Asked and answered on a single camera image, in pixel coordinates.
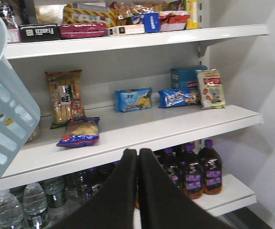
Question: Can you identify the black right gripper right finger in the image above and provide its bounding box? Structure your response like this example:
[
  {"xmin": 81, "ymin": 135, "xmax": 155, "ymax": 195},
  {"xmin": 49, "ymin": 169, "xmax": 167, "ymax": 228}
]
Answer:
[{"xmin": 138, "ymin": 148, "xmax": 230, "ymax": 229}]

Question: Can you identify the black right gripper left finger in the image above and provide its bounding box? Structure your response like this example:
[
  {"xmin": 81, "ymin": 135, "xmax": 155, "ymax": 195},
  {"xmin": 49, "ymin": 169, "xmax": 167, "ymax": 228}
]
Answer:
[{"xmin": 52, "ymin": 149, "xmax": 138, "ymax": 229}]

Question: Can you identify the light blue plastic basket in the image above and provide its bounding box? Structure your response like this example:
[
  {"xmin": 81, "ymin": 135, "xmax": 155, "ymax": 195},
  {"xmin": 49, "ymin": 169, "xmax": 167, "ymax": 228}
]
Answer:
[{"xmin": 0, "ymin": 17, "xmax": 41, "ymax": 178}]

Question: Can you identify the purple cap dark bottle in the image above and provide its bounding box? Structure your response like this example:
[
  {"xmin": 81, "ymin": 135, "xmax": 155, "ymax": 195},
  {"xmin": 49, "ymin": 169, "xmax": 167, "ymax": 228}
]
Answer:
[
  {"xmin": 179, "ymin": 143, "xmax": 203, "ymax": 199},
  {"xmin": 197, "ymin": 139, "xmax": 223, "ymax": 195}
]

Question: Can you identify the clear water bottle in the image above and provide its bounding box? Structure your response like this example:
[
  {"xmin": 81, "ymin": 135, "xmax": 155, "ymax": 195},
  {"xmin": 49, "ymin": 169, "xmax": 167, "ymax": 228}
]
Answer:
[
  {"xmin": 0, "ymin": 189, "xmax": 25, "ymax": 229},
  {"xmin": 23, "ymin": 182, "xmax": 50, "ymax": 229}
]

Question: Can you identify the blue chips bag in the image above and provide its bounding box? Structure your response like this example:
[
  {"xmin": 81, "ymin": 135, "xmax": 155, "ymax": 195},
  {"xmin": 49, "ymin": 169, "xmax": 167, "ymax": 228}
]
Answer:
[{"xmin": 56, "ymin": 117, "xmax": 100, "ymax": 148}]

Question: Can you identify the blue cookie pack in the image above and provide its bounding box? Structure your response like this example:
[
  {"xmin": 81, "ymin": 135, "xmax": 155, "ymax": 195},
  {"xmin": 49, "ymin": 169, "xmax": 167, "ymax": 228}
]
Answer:
[{"xmin": 158, "ymin": 88, "xmax": 201, "ymax": 108}]

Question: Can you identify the blue cracker pack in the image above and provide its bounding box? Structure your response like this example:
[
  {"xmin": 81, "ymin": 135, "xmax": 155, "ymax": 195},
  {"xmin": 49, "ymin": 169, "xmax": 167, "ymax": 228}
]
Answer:
[{"xmin": 114, "ymin": 87, "xmax": 153, "ymax": 113}]

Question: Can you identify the cream mouse snack bag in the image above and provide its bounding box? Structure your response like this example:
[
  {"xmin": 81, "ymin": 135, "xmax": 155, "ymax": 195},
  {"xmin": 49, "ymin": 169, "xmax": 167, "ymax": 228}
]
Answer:
[{"xmin": 196, "ymin": 69, "xmax": 226, "ymax": 109}]

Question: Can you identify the yellow rice cracker bag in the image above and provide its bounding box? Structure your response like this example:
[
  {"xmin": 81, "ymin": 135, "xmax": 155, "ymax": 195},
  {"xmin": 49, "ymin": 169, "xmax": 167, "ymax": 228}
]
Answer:
[{"xmin": 45, "ymin": 70, "xmax": 85, "ymax": 129}]

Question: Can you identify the white metal shelving unit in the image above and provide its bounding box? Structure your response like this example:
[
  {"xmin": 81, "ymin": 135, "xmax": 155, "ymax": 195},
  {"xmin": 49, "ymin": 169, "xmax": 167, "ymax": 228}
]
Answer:
[{"xmin": 0, "ymin": 0, "xmax": 270, "ymax": 229}]

